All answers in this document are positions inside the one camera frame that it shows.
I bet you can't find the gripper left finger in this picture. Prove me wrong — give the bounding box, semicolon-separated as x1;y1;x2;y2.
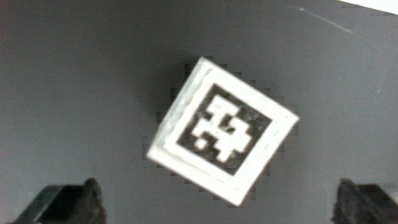
12;178;107;224

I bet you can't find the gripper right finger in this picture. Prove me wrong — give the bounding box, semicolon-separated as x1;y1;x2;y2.
331;178;398;224

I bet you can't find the white tagged cube nut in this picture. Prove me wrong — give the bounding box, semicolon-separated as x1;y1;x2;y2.
148;59;299;205

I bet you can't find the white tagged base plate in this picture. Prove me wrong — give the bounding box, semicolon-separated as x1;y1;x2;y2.
340;0;398;15

